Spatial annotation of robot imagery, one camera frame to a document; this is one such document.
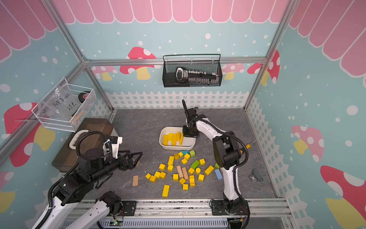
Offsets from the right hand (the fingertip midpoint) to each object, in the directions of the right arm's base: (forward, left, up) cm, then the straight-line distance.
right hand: (185, 134), depth 97 cm
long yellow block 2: (0, +8, -5) cm, 10 cm away
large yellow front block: (-34, +11, -6) cm, 36 cm away
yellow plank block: (+1, +11, -5) cm, 12 cm away
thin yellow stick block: (-1, +3, -4) cm, 5 cm away
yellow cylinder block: (+1, +5, -4) cm, 6 cm away
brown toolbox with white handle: (-20, +65, +9) cm, 68 cm away
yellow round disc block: (-23, -7, -4) cm, 25 cm away
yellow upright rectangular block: (-16, +10, -6) cm, 19 cm away
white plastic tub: (-3, -2, -6) cm, 7 cm away
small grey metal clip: (-26, -43, -6) cm, 50 cm away
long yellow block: (-1, +14, -4) cm, 15 cm away
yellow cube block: (-21, +14, -5) cm, 26 cm away
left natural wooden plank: (-23, +3, -5) cm, 24 cm away
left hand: (-25, +23, +19) cm, 38 cm away
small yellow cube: (-18, -10, -5) cm, 21 cm away
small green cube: (-12, -5, -4) cm, 13 cm away
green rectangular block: (-21, -19, -5) cm, 29 cm away
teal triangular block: (-11, 0, -3) cm, 12 cm away
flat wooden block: (-29, +30, -6) cm, 42 cm away
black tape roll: (+8, +58, +28) cm, 65 cm away
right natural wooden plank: (-25, 0, -6) cm, 25 cm away
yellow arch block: (-29, -4, -6) cm, 30 cm away
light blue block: (-25, -20, -6) cm, 32 cm away
